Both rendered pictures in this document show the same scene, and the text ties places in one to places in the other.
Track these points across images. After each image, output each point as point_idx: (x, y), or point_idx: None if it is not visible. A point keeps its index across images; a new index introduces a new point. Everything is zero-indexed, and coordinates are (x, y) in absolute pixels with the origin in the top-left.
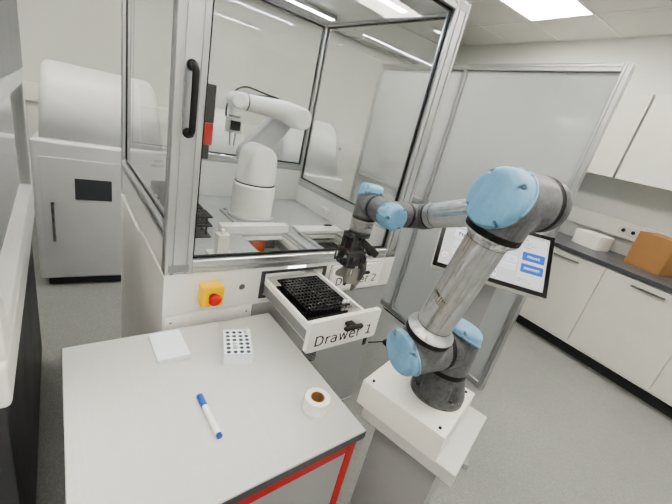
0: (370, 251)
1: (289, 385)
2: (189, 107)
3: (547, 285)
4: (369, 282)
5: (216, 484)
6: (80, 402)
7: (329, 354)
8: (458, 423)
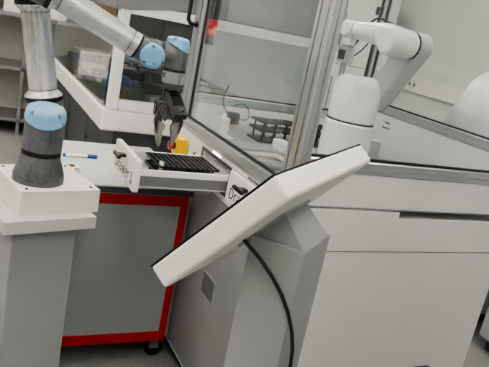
0: (169, 108)
1: (94, 175)
2: (199, 8)
3: (173, 248)
4: None
5: None
6: (105, 145)
7: (221, 314)
8: (9, 199)
